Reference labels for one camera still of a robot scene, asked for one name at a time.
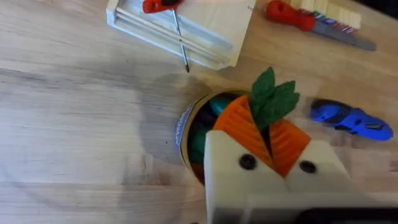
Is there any left gripper white and orange left finger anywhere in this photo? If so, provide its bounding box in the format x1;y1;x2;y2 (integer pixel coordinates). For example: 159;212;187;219
203;95;289;224

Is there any left gripper white and orange right finger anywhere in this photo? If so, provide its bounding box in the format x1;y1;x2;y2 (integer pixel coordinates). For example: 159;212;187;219
269;118;359;194

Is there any red-handled knife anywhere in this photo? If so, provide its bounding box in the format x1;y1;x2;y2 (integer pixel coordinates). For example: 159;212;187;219
264;0;377;52

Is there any red-handled screwdriver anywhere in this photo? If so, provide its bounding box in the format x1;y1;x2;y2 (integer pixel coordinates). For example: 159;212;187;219
142;0;191;74

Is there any blue electric screwdriver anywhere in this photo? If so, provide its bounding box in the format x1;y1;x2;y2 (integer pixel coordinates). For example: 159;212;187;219
309;98;394;142

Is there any round tub with toys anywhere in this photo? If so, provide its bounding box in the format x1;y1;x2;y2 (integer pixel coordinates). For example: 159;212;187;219
174;89;251;185

